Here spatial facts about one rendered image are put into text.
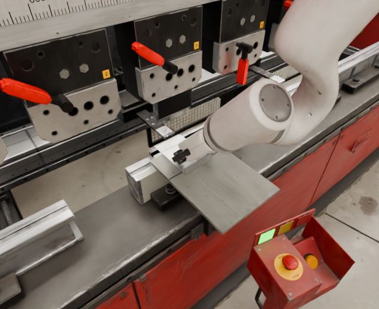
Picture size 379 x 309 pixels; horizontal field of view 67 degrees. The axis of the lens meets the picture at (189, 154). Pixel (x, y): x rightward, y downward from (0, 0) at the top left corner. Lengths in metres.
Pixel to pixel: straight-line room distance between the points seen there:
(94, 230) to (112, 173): 1.40
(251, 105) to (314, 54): 0.10
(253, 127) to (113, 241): 0.46
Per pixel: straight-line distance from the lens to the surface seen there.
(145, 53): 0.51
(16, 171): 0.91
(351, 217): 2.10
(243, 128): 0.46
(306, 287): 0.83
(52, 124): 0.53
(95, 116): 0.55
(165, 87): 0.61
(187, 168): 0.68
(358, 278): 1.87
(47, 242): 0.73
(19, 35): 0.47
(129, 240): 0.74
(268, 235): 0.83
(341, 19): 0.39
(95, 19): 0.50
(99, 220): 0.79
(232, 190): 0.66
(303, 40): 0.40
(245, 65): 0.70
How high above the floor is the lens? 1.50
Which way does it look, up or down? 42 degrees down
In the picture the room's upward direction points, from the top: straight up
